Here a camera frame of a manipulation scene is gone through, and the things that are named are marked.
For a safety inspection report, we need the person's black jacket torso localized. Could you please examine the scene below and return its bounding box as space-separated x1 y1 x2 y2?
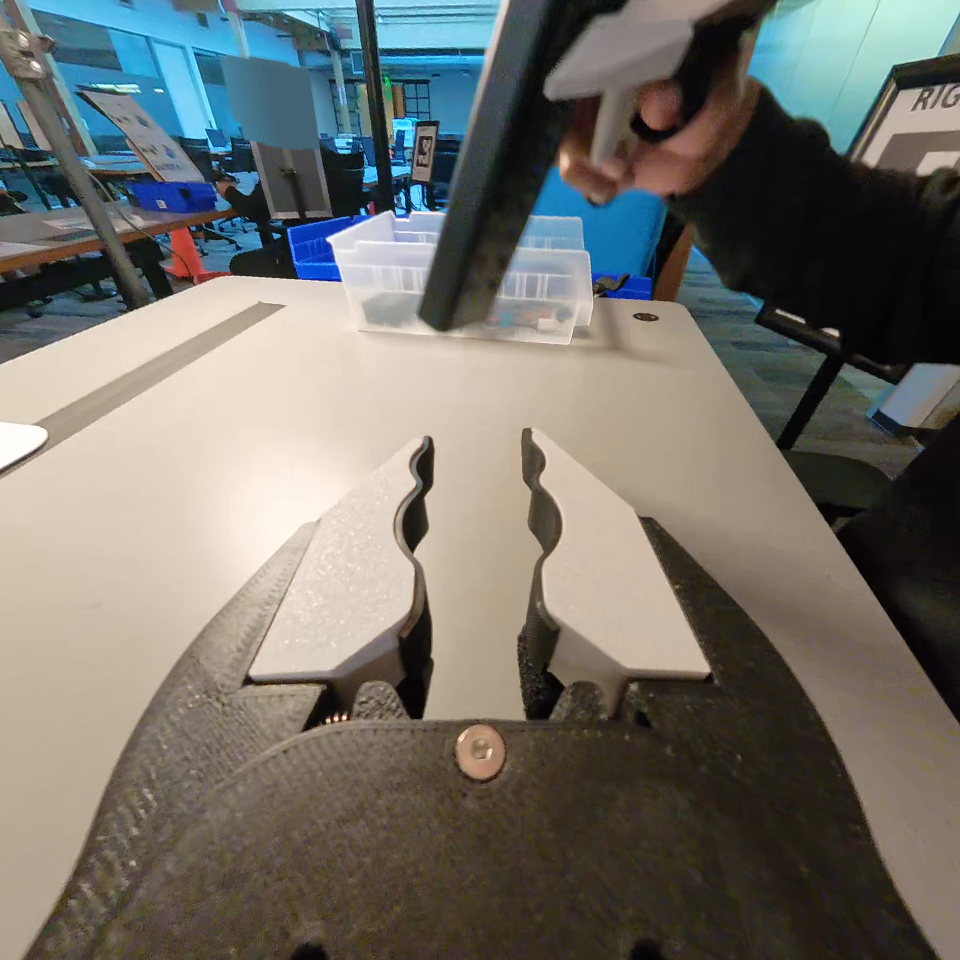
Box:
836 416 960 725

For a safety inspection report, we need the large blue plastic crate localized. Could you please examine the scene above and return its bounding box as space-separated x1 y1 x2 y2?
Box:
525 168 669 280

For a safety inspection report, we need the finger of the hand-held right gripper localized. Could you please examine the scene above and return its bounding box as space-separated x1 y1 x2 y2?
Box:
543 0 721 102

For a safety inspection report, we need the black framed tag board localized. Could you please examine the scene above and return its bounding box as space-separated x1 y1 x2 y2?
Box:
847 54 960 179

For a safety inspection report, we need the person's right hand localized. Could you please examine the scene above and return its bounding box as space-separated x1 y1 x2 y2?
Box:
558 75 762 207

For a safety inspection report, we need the instruction poster board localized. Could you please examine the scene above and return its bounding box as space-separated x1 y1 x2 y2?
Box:
77 88 205 185

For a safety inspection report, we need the clear plastic bin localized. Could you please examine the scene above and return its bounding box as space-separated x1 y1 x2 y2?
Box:
326 210 595 348

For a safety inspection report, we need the orange traffic cone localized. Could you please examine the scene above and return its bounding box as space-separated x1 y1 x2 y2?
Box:
163 227 230 286

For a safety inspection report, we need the small tag sign on stand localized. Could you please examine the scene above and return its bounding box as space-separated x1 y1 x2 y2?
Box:
410 120 441 185

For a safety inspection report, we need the person's right forearm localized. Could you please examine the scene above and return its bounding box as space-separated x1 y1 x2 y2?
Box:
666 82 960 369

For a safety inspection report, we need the bundle of braided USB cables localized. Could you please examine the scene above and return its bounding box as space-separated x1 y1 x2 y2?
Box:
483 306 573 333

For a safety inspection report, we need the document stand with instruction sheet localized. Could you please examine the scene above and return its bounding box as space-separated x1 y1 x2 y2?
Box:
0 422 50 475

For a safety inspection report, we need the dark grey USB hub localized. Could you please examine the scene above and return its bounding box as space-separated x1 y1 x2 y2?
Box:
358 294 425 331

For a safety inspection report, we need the black pole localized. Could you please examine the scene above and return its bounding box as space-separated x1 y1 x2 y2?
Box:
354 0 397 216

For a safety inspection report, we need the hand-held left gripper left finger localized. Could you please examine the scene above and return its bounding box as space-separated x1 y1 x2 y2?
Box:
247 435 436 717

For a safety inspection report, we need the black office chair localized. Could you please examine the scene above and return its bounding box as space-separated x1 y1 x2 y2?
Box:
228 243 299 280

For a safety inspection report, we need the wooden table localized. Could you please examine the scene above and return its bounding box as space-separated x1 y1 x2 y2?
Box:
0 206 235 276

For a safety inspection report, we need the black long USB hub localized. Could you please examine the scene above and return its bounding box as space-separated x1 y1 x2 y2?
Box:
418 0 627 335

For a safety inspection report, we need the grey board stand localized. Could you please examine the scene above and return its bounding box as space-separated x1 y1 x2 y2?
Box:
251 142 333 222

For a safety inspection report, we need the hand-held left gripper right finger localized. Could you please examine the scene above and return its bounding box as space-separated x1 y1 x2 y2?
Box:
517 427 712 720

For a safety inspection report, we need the grey metal pole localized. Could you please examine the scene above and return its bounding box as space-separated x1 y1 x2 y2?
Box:
0 0 155 312

